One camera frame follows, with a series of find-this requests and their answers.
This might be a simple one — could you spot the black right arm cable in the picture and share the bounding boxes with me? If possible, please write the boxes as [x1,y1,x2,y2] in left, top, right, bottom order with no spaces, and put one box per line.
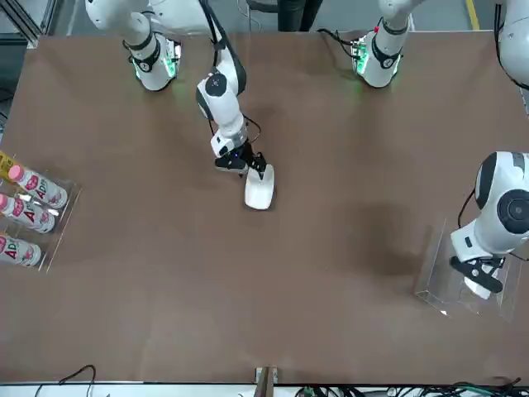
[198,0,263,144]

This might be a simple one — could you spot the white desk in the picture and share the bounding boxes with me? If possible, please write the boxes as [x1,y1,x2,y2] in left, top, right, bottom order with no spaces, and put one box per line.
[0,382,529,397]

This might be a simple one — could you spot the clear plastic stepped holder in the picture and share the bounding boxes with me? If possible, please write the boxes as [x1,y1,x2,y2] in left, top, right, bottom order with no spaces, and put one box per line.
[413,218,522,323]

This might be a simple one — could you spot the person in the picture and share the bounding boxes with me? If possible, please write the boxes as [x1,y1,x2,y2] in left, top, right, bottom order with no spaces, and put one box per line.
[277,0,324,32]

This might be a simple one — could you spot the yellow carton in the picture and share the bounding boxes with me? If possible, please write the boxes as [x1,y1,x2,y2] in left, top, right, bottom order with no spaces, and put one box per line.
[0,150,18,179]

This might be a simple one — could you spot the aluminium post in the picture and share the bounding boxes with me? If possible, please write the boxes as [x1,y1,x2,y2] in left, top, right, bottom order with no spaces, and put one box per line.
[255,365,279,397]

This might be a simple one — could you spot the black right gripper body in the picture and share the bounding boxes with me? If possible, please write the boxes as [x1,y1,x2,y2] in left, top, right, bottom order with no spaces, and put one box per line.
[214,140,254,172]

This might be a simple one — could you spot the clear acrylic bottle shelf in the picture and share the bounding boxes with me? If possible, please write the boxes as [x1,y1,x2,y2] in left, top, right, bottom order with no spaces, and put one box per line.
[0,163,83,274]

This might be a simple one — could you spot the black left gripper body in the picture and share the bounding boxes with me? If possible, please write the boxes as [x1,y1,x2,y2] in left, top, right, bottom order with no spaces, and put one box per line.
[470,255,506,277]

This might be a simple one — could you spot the aluminium frame rail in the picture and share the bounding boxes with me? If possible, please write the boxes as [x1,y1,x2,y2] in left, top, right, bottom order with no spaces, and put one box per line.
[16,0,59,41]

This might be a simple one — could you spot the white bottle pink cap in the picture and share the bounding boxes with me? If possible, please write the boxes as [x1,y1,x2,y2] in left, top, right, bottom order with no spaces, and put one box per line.
[0,193,56,234]
[8,164,69,208]
[0,235,43,268]

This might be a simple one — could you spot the tangled black cables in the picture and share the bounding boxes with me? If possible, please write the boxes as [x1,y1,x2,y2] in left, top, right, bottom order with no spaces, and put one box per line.
[295,374,524,397]

